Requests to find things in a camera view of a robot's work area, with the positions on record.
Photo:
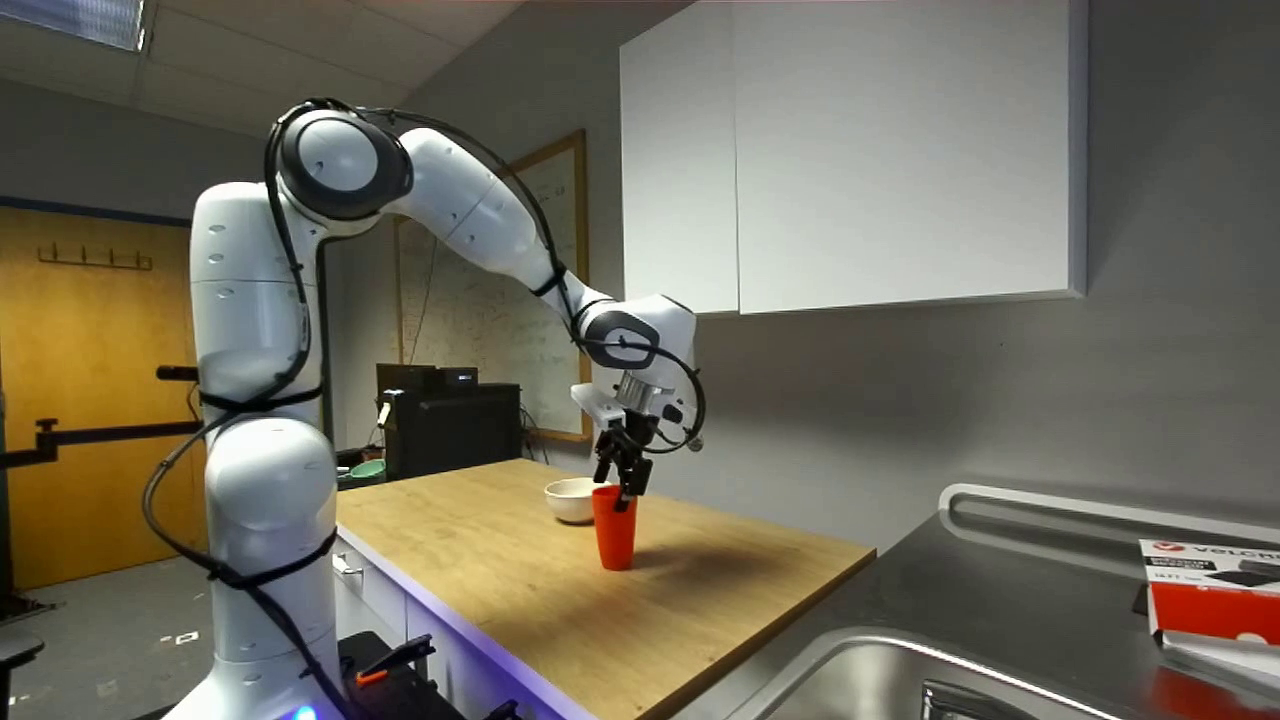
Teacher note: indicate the coat hook rail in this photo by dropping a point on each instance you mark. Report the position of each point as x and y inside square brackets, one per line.
[95, 260]

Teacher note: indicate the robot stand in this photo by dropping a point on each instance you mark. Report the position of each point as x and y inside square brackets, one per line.
[400, 705]

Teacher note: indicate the red and white box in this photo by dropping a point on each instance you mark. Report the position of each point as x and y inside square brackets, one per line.
[1215, 610]

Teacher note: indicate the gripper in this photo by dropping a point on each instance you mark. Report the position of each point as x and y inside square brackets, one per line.
[632, 430]

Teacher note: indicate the orange plastic cup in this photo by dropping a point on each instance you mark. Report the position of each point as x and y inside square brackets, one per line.
[614, 540]

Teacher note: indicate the narrow white cabinet door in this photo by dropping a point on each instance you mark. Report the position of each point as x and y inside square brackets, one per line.
[680, 170]

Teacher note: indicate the ceiling light panel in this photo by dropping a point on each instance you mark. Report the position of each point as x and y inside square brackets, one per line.
[80, 18]

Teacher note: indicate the steel sink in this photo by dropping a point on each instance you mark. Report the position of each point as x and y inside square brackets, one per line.
[860, 680]

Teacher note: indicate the black monitor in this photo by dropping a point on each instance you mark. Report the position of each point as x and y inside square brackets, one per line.
[405, 379]

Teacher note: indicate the black clamp orange tip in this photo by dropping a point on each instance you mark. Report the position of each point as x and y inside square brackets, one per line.
[395, 658]

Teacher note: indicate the white drawer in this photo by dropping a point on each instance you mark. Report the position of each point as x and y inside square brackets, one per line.
[380, 595]

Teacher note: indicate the white bowl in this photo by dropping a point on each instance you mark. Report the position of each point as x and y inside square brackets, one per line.
[570, 500]

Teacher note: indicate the small black device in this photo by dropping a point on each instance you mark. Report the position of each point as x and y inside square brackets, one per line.
[458, 377]

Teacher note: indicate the white wall cabinet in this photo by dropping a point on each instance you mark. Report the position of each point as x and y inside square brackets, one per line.
[850, 150]

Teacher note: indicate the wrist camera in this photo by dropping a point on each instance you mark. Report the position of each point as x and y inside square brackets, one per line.
[598, 404]

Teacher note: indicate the black computer case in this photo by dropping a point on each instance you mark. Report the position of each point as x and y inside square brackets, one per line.
[455, 430]

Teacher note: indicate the wood framed whiteboard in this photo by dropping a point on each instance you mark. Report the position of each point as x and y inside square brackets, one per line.
[500, 340]

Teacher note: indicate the green bowl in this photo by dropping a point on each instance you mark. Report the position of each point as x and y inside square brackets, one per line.
[368, 469]

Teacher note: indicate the yellow door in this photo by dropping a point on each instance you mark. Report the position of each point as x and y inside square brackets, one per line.
[90, 400]

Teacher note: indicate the wide white cabinet door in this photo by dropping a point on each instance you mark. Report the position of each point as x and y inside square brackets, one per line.
[900, 150]

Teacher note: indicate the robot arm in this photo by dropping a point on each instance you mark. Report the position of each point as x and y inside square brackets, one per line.
[260, 330]

